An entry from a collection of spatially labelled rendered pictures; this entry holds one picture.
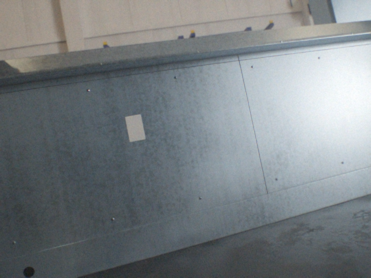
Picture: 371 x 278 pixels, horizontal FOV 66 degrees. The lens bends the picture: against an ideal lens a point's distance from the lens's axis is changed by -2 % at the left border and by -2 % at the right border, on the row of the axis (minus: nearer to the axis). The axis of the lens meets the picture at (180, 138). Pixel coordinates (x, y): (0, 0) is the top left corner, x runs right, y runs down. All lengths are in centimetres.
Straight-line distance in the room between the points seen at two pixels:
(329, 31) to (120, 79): 76
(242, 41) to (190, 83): 22
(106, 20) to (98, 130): 546
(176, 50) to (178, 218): 53
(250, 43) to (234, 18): 565
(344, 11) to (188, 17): 443
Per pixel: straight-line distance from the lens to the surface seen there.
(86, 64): 91
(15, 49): 642
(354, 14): 245
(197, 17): 651
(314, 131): 116
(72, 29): 609
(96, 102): 94
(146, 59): 91
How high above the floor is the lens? 30
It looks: 2 degrees up
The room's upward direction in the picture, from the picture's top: 11 degrees counter-clockwise
